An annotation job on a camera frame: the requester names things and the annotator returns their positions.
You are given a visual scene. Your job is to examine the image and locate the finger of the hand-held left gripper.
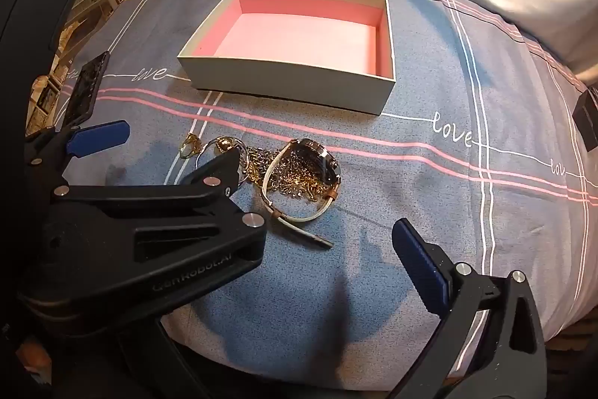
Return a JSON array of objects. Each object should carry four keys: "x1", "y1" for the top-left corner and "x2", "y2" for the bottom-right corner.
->
[
  {"x1": 41, "y1": 149, "x2": 269, "y2": 276},
  {"x1": 23, "y1": 120, "x2": 130, "y2": 190}
]

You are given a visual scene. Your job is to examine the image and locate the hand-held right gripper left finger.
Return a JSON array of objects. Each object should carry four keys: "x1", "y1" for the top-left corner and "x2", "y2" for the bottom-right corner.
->
[{"x1": 93, "y1": 317, "x2": 209, "y2": 399}]

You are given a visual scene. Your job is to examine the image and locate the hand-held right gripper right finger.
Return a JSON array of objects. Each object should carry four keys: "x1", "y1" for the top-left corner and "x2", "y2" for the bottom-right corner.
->
[{"x1": 388, "y1": 217, "x2": 548, "y2": 399}]

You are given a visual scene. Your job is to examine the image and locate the silver bangle with gold leaves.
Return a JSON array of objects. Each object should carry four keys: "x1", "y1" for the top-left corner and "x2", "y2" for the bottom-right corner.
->
[{"x1": 198, "y1": 136, "x2": 250, "y2": 189}]

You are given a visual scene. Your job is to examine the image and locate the chunky gold ring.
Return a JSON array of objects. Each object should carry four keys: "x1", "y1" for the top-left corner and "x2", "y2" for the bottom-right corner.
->
[{"x1": 180, "y1": 132, "x2": 203, "y2": 160}]

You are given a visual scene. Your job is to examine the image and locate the chain necklace with flower pendant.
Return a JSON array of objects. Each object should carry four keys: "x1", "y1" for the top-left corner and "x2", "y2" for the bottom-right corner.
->
[{"x1": 240, "y1": 147, "x2": 328, "y2": 206}]

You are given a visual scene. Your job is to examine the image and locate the wristwatch with white strap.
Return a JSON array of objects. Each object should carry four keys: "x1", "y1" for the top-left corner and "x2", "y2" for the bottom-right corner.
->
[{"x1": 262, "y1": 138, "x2": 343, "y2": 249}]

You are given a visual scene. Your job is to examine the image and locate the white box with pink lining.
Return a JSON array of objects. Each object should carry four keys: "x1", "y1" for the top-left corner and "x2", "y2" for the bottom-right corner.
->
[{"x1": 176, "y1": 0, "x2": 397, "y2": 116}]

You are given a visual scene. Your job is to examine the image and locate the black smartphone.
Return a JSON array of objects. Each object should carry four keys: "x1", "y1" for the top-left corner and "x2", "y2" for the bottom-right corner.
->
[{"x1": 62, "y1": 50, "x2": 111, "y2": 129}]

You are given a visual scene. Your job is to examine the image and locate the small black box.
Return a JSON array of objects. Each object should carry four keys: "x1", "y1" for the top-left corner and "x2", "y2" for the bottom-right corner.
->
[{"x1": 572, "y1": 86, "x2": 598, "y2": 157}]

